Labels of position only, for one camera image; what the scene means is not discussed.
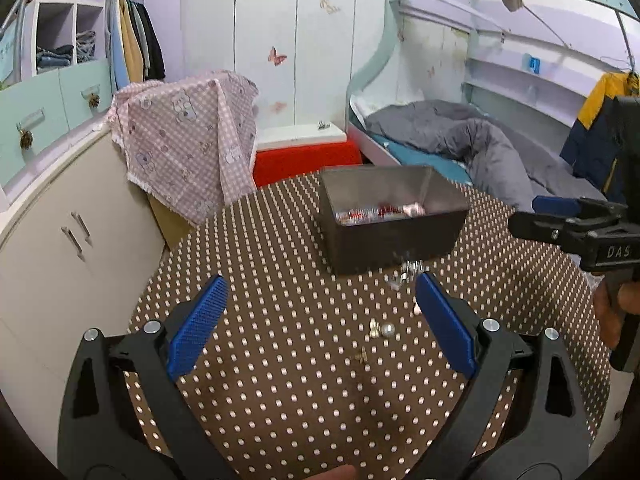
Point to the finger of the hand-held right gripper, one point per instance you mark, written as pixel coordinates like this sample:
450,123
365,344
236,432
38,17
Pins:
555,204
540,227

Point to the person's right hand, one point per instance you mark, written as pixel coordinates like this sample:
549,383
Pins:
607,310

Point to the red storage box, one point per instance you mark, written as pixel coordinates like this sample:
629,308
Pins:
300,165

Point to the dark grey storage box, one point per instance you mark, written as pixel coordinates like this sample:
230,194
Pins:
395,245

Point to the folded blue jeans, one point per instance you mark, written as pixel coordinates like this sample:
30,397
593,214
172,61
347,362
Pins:
55,57

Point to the teal drawer unit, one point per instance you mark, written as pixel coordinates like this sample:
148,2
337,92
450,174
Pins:
50,110

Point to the lilac closet door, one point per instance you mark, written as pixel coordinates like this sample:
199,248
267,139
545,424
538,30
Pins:
162,10

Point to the yellow and navy jacket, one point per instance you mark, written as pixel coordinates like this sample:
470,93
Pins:
585,150

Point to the black hair clip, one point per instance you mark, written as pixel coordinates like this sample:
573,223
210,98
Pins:
324,125

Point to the brown polka dot tablecloth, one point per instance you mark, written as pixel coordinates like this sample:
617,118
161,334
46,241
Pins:
280,360

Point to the hanging light blue shirt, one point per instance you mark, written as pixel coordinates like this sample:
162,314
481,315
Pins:
117,50

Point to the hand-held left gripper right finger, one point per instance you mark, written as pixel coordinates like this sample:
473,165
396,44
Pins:
445,325

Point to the pink butterfly sticker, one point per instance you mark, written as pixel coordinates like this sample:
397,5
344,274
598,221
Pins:
276,56

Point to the silver jewelry piece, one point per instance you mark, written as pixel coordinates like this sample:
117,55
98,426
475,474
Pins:
407,272

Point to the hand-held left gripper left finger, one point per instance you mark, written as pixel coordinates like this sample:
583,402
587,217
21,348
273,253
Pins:
197,325

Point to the grey duvet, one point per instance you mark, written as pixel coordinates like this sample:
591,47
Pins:
490,150

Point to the small blue box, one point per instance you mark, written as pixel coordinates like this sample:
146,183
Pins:
534,64

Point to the light blue box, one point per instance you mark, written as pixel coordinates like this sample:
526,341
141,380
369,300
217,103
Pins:
7,55

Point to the white box lid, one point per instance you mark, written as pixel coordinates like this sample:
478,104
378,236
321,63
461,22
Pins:
295,137

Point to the tan cabinet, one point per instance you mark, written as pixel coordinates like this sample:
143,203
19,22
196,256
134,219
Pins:
172,225

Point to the white butterfly sticker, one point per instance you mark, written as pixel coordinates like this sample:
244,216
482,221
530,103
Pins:
330,5

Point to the grey metal handrail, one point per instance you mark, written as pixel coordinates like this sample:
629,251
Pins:
17,4

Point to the small gold stud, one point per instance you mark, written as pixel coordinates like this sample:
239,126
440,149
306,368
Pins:
361,357

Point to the white wardrobe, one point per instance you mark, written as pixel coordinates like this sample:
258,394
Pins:
300,35

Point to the low white cabinet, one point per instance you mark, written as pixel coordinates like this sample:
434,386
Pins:
60,270

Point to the folded grey clothes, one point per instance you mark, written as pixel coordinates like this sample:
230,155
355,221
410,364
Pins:
85,45

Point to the hanging black coat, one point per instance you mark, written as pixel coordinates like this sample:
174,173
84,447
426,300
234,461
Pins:
152,45

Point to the hanging tan coat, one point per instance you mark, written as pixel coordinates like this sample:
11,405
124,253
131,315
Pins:
132,45

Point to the teal bed sheet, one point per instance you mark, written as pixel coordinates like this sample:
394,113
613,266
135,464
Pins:
425,162

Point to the gold earring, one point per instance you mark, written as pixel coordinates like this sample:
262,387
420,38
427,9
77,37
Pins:
375,328

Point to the pinecone drawer pull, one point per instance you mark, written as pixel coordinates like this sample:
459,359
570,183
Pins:
94,101
26,140

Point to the pink checked bear cloth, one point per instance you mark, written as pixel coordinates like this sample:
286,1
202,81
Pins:
185,145

